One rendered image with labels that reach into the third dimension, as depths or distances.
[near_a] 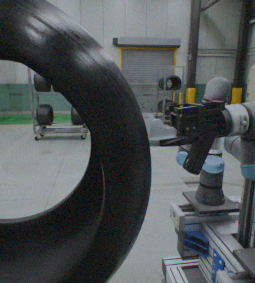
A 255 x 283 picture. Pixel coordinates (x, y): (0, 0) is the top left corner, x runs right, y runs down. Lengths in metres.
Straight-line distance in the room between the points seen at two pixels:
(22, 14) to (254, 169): 0.56
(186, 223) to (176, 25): 11.63
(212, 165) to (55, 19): 1.07
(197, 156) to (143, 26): 11.63
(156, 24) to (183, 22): 1.29
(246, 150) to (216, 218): 0.79
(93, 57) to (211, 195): 1.09
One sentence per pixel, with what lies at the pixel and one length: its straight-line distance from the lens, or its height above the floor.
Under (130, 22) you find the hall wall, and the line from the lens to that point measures 12.01.
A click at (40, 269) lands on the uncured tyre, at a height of 0.92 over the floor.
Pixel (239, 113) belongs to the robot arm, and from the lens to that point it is 0.58.
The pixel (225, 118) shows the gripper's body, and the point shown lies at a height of 1.25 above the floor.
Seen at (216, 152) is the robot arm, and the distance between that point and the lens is 1.39.
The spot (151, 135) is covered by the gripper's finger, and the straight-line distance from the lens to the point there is 0.50.
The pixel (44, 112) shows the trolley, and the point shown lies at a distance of 5.90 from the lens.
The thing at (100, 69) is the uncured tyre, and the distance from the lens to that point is 0.32.
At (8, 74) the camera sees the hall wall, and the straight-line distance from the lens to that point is 12.09.
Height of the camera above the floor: 1.32
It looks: 13 degrees down
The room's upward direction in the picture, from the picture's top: straight up
